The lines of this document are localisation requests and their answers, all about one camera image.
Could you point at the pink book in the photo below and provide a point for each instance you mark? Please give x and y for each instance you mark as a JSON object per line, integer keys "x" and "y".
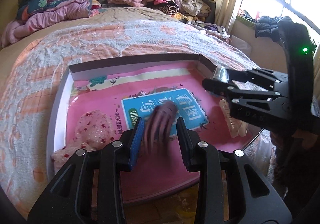
{"x": 162, "y": 171}

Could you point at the heap of purple garments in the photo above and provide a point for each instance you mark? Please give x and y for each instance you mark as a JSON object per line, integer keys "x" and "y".
{"x": 212, "y": 29}

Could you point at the beige bed sheet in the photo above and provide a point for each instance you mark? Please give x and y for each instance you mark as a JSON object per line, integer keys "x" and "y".
{"x": 100, "y": 18}

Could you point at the dark floral quilt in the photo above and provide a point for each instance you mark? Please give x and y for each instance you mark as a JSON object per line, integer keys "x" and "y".
{"x": 32, "y": 1}

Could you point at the orange white patterned blanket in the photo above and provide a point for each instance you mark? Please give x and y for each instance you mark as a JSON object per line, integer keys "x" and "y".
{"x": 37, "y": 89}

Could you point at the green box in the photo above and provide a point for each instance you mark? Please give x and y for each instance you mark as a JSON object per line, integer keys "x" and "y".
{"x": 246, "y": 20}

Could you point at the person's right hand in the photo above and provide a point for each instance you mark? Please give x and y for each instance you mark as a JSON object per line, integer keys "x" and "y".
{"x": 308, "y": 135}

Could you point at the pink sheer hair bow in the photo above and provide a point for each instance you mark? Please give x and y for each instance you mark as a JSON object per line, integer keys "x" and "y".
{"x": 92, "y": 126}

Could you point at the pink quilt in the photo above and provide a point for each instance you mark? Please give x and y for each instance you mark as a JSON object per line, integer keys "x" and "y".
{"x": 50, "y": 16}

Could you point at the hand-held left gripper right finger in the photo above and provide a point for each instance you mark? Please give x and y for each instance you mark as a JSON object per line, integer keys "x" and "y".
{"x": 183, "y": 139}

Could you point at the black puffer jacket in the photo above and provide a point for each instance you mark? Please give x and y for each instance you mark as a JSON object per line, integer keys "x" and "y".
{"x": 270, "y": 26}

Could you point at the beige hair claw clip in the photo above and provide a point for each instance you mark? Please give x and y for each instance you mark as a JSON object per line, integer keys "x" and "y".
{"x": 238, "y": 130}

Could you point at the white plastic bag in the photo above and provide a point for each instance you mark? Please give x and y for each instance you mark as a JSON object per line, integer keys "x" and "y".
{"x": 241, "y": 45}

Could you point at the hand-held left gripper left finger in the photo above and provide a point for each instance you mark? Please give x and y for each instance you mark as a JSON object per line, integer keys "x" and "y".
{"x": 136, "y": 139}

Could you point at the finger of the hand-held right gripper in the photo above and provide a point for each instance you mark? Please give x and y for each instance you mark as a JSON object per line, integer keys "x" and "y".
{"x": 250, "y": 106}
{"x": 257, "y": 75}

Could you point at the shallow cardboard box tray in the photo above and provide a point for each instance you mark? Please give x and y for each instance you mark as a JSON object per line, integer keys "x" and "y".
{"x": 58, "y": 104}

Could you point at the cream curtain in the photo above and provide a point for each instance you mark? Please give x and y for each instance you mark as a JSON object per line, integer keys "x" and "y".
{"x": 228, "y": 1}

